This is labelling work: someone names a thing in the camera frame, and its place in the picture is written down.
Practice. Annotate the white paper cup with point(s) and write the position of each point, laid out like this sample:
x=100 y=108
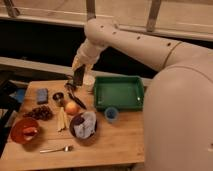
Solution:
x=88 y=82

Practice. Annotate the red object in bowl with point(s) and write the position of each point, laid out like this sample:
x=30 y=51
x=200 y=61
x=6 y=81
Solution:
x=30 y=131

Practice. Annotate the orange fruit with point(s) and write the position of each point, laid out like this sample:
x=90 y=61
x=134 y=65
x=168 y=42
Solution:
x=72 y=108

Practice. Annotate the small blue cup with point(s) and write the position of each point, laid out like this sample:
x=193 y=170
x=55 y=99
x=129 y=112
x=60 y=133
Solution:
x=111 y=114

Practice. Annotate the wooden table board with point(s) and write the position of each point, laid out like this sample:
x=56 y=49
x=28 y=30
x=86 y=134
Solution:
x=118 y=143

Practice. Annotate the blue object on chair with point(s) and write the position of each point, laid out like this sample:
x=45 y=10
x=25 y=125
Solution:
x=19 y=95

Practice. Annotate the small metal cup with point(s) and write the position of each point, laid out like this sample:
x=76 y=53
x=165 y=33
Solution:
x=58 y=98

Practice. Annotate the dark bowl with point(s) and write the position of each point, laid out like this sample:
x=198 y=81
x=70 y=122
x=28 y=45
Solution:
x=87 y=141

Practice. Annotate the orange bowl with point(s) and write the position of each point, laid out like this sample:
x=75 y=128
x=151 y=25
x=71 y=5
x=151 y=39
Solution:
x=16 y=133

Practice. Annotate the crumpled grey-blue cloth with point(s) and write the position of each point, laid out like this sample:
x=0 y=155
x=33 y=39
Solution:
x=84 y=124

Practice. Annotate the green plastic tray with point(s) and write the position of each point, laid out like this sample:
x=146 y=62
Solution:
x=121 y=92

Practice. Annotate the blue sponge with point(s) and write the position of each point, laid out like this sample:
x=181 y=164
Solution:
x=42 y=96

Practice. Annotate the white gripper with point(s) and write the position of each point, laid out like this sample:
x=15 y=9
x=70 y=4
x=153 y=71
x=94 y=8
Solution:
x=87 y=54

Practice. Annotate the bunch of dark grapes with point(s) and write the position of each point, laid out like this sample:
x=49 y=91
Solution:
x=40 y=113

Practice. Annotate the black handled knife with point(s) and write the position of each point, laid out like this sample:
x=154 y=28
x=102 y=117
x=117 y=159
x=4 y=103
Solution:
x=77 y=100

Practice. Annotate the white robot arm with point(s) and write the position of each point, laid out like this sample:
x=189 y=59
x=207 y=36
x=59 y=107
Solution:
x=178 y=103

